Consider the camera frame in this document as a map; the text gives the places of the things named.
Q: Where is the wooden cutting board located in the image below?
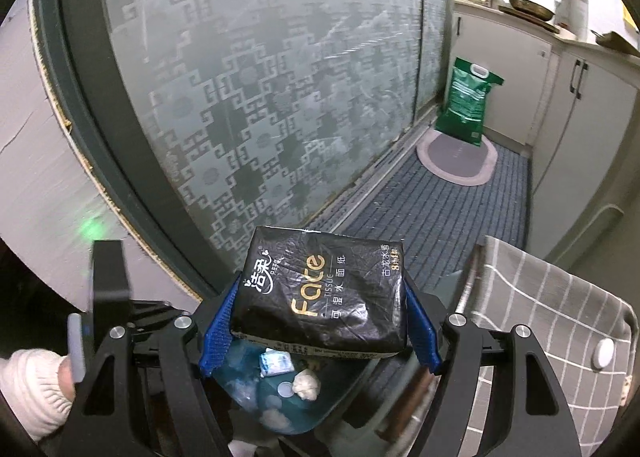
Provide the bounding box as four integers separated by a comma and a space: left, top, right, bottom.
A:
591, 30, 640, 57

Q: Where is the blue striped floor mat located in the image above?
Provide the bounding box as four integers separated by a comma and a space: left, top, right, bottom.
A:
335, 145, 530, 303

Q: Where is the green rice bag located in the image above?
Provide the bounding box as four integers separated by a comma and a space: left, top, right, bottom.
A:
435, 57, 504, 147

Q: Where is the white tissue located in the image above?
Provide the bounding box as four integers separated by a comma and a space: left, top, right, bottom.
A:
259, 395, 293, 433

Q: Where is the blue white plastic wrapper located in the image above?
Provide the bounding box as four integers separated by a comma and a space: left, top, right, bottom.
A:
259, 349, 295, 378

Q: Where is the frosted patterned sliding door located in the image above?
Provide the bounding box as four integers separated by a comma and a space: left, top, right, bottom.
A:
32, 0, 452, 297

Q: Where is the person left hand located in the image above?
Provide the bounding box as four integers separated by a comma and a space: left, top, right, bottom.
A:
58, 356, 76, 402

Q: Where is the black tissue pack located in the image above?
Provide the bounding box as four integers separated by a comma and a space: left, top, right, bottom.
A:
230, 226, 407, 359

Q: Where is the white plastic bag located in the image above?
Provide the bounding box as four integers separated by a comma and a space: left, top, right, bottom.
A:
292, 369, 321, 402

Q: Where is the white kitchen cabinet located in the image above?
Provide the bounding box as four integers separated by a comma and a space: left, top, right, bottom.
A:
450, 0, 639, 269

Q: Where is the white sleeve forearm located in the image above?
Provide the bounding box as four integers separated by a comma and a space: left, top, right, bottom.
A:
1, 349, 73, 442

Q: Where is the oval grey pink mat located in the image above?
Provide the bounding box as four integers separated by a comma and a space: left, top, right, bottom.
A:
416, 128, 498, 187

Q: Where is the grey checked tablecloth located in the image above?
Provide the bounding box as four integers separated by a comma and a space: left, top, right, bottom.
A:
458, 237, 639, 456

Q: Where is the frying pan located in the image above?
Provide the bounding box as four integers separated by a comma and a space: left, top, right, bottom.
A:
509, 0, 554, 22

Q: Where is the teal plastic trash bin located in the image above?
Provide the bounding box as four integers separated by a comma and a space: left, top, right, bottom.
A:
194, 286, 377, 435

